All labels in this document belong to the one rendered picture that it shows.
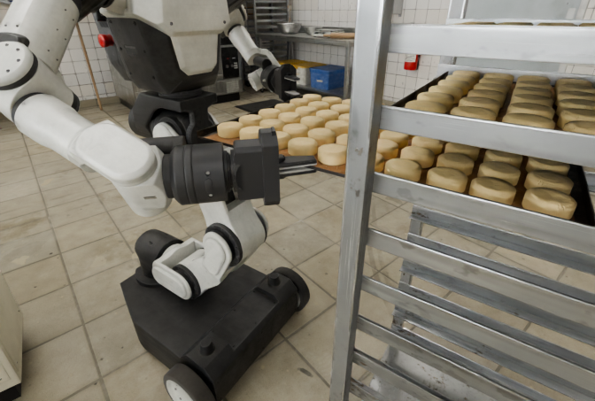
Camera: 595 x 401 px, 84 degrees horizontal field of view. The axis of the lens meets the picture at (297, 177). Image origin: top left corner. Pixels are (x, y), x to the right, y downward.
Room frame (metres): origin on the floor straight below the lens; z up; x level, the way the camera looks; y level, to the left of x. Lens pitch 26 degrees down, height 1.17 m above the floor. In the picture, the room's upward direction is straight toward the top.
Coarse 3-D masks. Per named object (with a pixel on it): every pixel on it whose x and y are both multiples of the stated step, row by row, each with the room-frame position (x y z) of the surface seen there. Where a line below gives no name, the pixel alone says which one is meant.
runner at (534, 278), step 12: (408, 240) 0.76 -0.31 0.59; (420, 240) 0.75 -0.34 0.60; (432, 240) 0.73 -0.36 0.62; (444, 252) 0.71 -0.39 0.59; (456, 252) 0.69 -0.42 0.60; (468, 252) 0.68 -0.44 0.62; (480, 264) 0.66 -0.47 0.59; (492, 264) 0.65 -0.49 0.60; (504, 264) 0.63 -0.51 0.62; (516, 276) 0.62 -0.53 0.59; (528, 276) 0.61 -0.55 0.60; (540, 276) 0.59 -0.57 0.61; (552, 288) 0.58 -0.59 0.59; (564, 288) 0.57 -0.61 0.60; (576, 288) 0.56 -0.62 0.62; (588, 300) 0.54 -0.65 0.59
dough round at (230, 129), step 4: (220, 124) 0.63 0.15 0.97; (224, 124) 0.63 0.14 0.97; (228, 124) 0.63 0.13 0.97; (232, 124) 0.63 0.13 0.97; (236, 124) 0.63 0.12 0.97; (240, 124) 0.63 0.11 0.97; (220, 128) 0.61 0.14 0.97; (224, 128) 0.60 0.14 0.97; (228, 128) 0.60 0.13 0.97; (232, 128) 0.60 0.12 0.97; (236, 128) 0.60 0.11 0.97; (240, 128) 0.61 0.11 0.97; (220, 132) 0.60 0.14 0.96; (224, 132) 0.60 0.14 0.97; (228, 132) 0.60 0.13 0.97; (232, 132) 0.60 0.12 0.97; (236, 132) 0.60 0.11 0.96; (220, 136) 0.60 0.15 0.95; (224, 136) 0.60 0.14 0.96; (228, 136) 0.60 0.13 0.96; (232, 136) 0.60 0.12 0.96; (236, 136) 0.60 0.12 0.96
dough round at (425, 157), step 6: (402, 150) 0.49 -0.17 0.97; (408, 150) 0.48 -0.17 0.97; (414, 150) 0.48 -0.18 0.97; (420, 150) 0.48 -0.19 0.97; (426, 150) 0.48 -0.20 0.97; (402, 156) 0.48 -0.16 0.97; (408, 156) 0.47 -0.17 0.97; (414, 156) 0.46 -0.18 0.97; (420, 156) 0.46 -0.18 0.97; (426, 156) 0.46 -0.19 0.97; (432, 156) 0.47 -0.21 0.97; (420, 162) 0.46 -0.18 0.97; (426, 162) 0.46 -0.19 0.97; (432, 162) 0.47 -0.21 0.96
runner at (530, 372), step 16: (416, 320) 0.72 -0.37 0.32; (448, 336) 0.66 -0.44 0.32; (464, 336) 0.65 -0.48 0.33; (480, 352) 0.61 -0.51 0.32; (496, 352) 0.61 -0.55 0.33; (512, 368) 0.57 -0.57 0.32; (528, 368) 0.56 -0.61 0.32; (544, 384) 0.52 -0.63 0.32; (560, 384) 0.52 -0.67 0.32; (576, 400) 0.49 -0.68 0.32; (592, 400) 0.49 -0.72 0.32
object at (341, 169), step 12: (408, 144) 0.56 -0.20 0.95; (444, 144) 0.56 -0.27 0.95; (480, 156) 0.51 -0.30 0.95; (324, 168) 0.46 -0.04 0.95; (336, 168) 0.46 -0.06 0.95; (384, 168) 0.46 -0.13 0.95; (420, 180) 0.42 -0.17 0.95; (468, 180) 0.42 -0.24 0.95; (516, 192) 0.38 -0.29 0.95; (516, 204) 0.35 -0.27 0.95
